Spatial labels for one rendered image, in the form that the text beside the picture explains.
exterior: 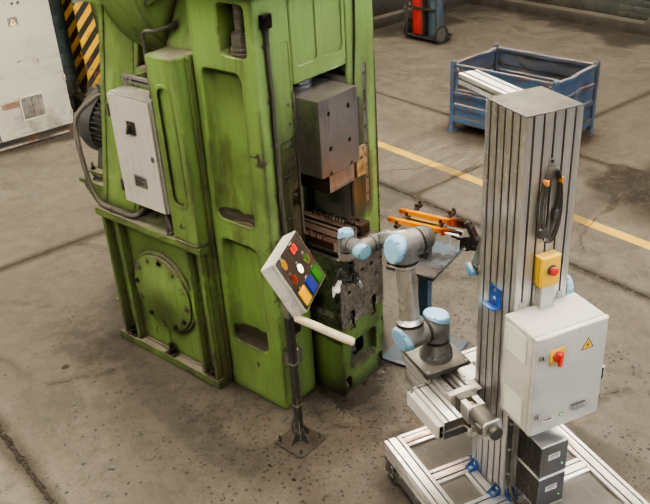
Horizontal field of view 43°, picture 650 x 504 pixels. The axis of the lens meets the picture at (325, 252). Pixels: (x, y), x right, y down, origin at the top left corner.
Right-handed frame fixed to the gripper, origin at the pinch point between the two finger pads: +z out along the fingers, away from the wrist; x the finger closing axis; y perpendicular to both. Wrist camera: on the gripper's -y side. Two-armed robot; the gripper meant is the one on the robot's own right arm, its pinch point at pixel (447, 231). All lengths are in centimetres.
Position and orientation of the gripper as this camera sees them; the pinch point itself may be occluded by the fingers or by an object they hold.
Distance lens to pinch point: 449.5
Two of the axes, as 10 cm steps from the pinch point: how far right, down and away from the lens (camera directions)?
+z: -8.4, -2.2, 4.9
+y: 0.6, 8.7, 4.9
